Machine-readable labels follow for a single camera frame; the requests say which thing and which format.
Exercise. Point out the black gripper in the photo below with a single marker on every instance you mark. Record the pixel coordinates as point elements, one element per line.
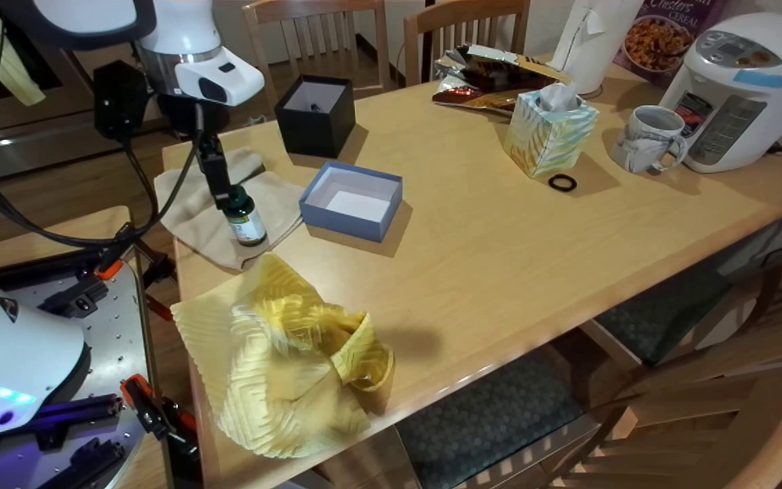
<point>193,116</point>

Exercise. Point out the green cap small bottle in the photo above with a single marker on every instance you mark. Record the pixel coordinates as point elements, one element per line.
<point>244,217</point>

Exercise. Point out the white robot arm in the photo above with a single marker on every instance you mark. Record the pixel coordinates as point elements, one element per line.
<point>184,56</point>

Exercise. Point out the black open box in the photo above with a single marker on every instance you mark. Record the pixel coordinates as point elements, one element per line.
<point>317,116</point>

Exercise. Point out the blue open box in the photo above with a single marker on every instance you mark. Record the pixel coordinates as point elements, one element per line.
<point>352,199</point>

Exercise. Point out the patterned tissue box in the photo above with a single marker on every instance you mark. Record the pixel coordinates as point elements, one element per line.
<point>550,128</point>

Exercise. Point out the cereal box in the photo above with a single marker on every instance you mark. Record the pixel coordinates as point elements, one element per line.
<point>662,37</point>

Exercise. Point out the beige folded cloth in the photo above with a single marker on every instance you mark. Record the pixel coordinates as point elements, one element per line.
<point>201,226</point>

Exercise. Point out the wooden chair far left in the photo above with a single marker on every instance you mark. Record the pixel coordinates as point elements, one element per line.
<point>344,40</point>

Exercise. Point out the wooden chair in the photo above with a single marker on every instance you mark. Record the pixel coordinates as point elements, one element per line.
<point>344,40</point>
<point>461,24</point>

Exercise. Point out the orange black clamp upper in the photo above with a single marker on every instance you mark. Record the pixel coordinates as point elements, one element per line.
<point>83,297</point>

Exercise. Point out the orange black clamp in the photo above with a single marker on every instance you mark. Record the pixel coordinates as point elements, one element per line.
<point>83,297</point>
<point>162,418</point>

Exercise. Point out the yellow crumpled cloth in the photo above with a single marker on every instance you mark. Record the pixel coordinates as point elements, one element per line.
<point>305,372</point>

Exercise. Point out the wooden chair far right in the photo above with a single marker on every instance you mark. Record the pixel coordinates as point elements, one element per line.
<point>461,24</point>

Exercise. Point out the orange black clamp lower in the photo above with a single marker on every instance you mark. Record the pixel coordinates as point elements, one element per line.
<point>162,418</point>

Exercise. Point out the pile of snack packets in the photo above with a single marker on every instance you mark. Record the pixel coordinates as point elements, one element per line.
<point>488,81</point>

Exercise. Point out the metal robot mounting plate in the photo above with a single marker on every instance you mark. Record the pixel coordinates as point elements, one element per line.
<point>63,423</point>

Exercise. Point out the white paper towel roll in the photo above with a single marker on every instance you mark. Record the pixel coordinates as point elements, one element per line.
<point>590,43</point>

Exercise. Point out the white mug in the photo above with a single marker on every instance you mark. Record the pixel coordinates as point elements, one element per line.
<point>651,138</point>

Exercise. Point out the white rice cooker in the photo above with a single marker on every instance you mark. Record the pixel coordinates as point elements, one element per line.
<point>730,95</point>

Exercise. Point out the wooden chair cushioned near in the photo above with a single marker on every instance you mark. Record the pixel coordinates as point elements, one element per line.
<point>531,399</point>

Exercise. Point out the wooden chair foreground right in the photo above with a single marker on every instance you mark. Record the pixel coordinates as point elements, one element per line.
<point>702,435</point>

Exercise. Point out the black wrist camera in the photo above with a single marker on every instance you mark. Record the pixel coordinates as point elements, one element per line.
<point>121,99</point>

